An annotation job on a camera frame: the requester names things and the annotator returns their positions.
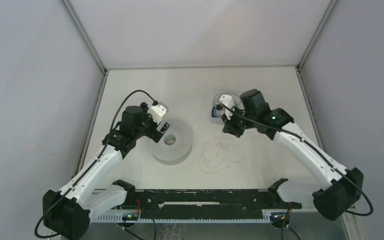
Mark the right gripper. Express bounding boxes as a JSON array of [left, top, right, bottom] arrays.
[[221, 105, 257, 139]]

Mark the white cable spool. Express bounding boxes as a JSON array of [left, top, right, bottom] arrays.
[[147, 119, 193, 166]]

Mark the white thin cable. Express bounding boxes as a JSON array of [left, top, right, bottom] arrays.
[[198, 137, 246, 175]]

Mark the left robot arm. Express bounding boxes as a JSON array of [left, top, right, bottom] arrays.
[[38, 102, 170, 240]]

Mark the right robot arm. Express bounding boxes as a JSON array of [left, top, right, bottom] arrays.
[[216, 89, 368, 221]]

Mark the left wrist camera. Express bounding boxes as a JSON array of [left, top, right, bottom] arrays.
[[147, 101, 169, 125]]

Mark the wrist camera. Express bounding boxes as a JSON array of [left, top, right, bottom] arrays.
[[147, 101, 169, 125], [218, 94, 236, 120]]

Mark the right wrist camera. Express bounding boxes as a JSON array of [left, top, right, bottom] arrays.
[[218, 94, 236, 120]]

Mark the blue cable coil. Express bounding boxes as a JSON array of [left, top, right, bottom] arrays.
[[211, 93, 243, 119]]

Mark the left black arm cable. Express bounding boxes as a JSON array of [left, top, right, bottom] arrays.
[[34, 89, 158, 239]]

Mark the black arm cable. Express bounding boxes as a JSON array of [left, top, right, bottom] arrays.
[[34, 89, 158, 239], [220, 103, 374, 217]]

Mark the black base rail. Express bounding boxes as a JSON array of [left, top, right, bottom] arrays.
[[112, 179, 303, 221]]

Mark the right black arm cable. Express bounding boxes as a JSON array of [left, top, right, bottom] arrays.
[[220, 103, 374, 217]]

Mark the white slotted cable duct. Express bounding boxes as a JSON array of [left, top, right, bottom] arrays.
[[90, 211, 291, 224]]

